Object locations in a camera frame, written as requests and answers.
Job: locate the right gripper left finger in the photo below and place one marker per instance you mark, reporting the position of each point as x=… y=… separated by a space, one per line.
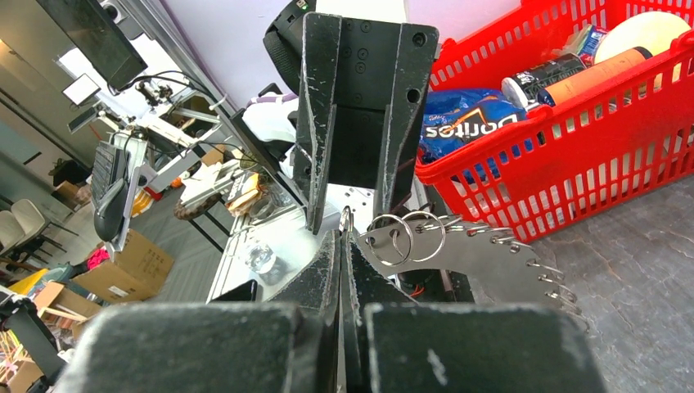
x=222 y=346

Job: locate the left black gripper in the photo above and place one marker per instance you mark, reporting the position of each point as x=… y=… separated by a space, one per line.
x=363 y=86

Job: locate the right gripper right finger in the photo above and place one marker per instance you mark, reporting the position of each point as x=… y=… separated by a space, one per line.
x=393 y=344

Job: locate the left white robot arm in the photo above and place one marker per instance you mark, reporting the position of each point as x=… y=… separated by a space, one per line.
x=273 y=116

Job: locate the blue Doritos chip bag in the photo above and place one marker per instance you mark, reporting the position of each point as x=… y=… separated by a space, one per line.
x=455 y=118

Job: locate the black can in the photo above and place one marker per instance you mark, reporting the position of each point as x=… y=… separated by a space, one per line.
x=522 y=89

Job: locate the cardboard box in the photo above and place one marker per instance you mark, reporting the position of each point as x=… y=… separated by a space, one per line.
x=136 y=273

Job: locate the orange cylinder bottle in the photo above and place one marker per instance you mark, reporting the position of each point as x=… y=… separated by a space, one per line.
x=581 y=82

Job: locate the colourful small box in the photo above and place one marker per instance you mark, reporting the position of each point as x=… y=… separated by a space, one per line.
x=584 y=44

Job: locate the red plastic basket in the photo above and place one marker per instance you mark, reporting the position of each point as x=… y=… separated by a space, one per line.
x=615 y=141

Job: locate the black monitor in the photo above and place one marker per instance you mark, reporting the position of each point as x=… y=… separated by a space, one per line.
x=96 y=35

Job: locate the yellow ball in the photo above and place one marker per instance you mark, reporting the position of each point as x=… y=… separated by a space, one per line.
x=653 y=30

